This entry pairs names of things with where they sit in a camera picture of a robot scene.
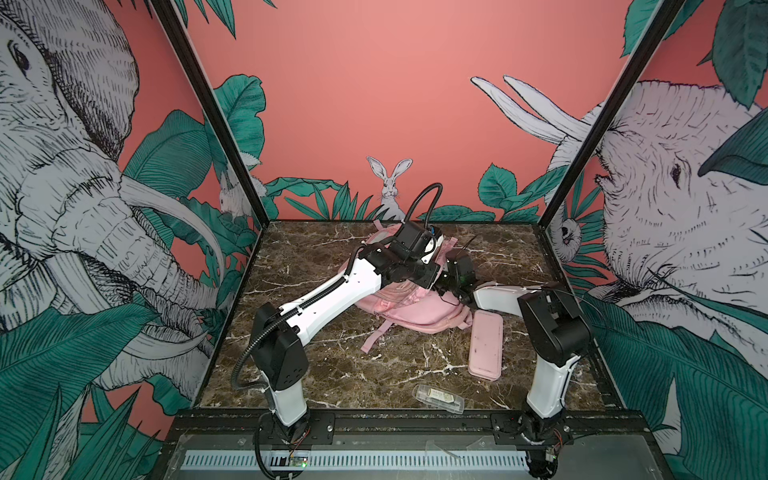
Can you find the pink student backpack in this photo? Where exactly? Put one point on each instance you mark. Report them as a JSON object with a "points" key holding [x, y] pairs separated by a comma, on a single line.
{"points": [[416, 308]]}

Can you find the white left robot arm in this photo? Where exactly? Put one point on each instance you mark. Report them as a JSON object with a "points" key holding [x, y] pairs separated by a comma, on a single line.
{"points": [[275, 359]]}

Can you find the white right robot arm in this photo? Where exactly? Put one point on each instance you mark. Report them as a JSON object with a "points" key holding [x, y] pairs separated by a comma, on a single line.
{"points": [[554, 322]]}

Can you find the pink pencil case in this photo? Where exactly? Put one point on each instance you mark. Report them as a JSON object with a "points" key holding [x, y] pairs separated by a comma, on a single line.
{"points": [[486, 345]]}

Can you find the clear plastic eraser box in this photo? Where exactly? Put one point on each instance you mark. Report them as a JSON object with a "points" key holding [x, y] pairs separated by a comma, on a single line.
{"points": [[439, 399]]}

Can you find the white ventilation grille strip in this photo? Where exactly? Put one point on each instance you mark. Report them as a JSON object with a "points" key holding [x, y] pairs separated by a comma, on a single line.
{"points": [[351, 460]]}

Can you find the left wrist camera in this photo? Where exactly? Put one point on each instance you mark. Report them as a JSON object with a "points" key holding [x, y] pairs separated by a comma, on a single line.
{"points": [[414, 241]]}

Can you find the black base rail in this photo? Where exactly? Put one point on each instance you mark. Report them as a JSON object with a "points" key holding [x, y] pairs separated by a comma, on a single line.
{"points": [[328, 426]]}

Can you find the black frame post left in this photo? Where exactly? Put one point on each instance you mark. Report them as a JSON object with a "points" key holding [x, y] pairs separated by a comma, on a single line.
{"points": [[168, 16]]}

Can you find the black frame post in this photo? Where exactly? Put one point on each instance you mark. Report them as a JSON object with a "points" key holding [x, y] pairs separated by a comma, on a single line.
{"points": [[656, 28], [168, 16]]}

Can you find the black frame post right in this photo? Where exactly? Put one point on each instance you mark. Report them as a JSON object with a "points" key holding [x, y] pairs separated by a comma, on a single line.
{"points": [[656, 28]]}

